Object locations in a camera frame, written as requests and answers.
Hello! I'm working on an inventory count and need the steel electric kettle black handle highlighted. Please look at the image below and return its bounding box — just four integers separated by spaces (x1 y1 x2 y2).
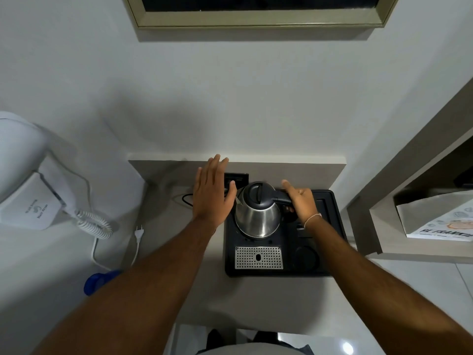
234 181 295 240

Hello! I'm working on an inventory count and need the white coiled cord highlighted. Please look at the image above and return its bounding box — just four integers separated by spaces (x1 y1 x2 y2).
75 210 114 240

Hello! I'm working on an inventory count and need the person's right forearm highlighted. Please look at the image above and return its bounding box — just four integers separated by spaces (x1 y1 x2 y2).
304 214 473 355

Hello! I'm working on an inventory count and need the white wall hair dryer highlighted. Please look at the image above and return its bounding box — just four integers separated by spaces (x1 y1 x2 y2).
0 111 79 232

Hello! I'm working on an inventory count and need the black wall socket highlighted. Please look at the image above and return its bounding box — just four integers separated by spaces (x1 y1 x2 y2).
223 172 250 198

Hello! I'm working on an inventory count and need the person's left forearm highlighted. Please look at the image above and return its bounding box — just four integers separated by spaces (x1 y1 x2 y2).
33 217 217 355

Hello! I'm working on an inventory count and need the white power plug with cord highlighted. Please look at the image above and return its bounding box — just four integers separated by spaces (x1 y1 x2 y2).
130 225 145 267

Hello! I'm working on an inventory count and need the white printed paper bag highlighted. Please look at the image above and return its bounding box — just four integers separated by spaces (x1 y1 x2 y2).
396 190 473 243

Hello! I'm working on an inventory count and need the beige framed mirror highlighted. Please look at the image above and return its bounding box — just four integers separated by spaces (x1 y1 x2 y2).
123 0 402 30

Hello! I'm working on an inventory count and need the person's right hand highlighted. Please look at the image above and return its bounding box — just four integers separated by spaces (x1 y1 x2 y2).
281 179 322 228

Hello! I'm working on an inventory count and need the black plastic tray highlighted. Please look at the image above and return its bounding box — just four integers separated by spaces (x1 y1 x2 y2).
224 189 348 278

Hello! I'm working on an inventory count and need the perforated metal drip grid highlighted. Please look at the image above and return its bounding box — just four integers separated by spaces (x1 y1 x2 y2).
235 246 284 270

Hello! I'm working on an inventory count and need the white string bracelet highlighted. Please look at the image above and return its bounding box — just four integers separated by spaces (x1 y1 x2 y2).
303 213 323 230

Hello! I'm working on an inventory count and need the blue plastic object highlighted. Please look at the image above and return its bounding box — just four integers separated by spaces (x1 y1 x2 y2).
84 269 123 296

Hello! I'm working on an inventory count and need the person's left hand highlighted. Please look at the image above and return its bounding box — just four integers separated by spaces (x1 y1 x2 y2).
192 154 237 231

